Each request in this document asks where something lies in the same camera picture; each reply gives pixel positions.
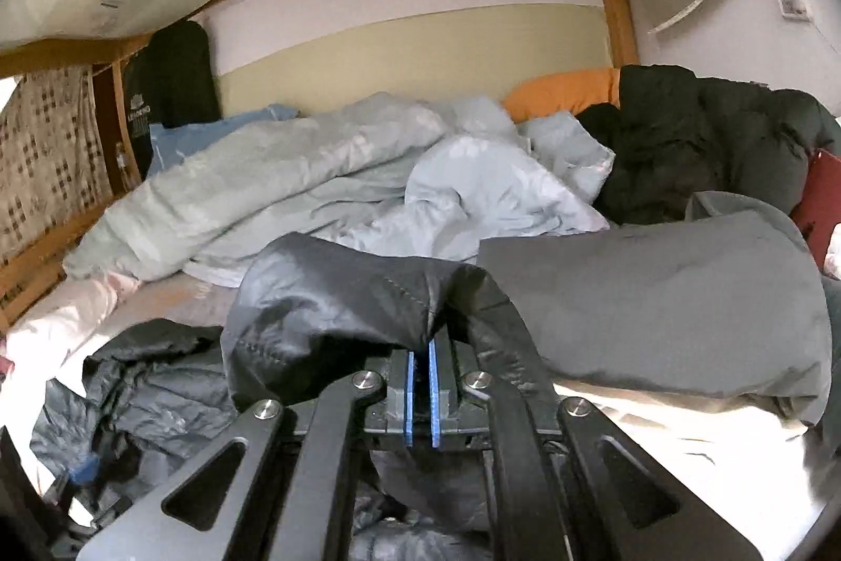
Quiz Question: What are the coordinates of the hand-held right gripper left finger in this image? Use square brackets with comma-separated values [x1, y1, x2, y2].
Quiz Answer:
[75, 347, 422, 561]

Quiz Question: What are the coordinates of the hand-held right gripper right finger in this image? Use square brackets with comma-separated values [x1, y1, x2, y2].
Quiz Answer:
[428, 338, 763, 561]

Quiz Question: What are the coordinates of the black down jacket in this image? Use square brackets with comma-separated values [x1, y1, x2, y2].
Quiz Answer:
[29, 232, 559, 561]

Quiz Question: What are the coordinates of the white folded cloth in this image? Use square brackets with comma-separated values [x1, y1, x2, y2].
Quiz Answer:
[552, 378, 830, 509]

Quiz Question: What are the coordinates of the grey folded jacket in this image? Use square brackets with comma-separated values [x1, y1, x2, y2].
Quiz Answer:
[476, 191, 834, 427]

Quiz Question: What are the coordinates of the light blue duvet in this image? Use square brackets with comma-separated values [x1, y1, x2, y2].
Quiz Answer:
[62, 91, 615, 289]

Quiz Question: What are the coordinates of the brown plaid curtain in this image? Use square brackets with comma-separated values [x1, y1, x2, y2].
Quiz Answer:
[0, 65, 116, 273]

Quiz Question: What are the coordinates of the orange pillow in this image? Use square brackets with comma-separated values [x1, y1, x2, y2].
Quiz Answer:
[502, 68, 622, 121]

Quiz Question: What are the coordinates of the blue pillow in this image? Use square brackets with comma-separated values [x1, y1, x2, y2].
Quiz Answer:
[148, 104, 296, 177]

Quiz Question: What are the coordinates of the black padded coat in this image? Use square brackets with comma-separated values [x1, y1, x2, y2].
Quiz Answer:
[578, 65, 841, 227]

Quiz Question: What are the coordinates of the black garment bag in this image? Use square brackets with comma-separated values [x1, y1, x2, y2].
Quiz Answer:
[121, 21, 221, 174]

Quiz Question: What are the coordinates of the red case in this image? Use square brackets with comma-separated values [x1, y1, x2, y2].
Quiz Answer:
[788, 150, 841, 269]

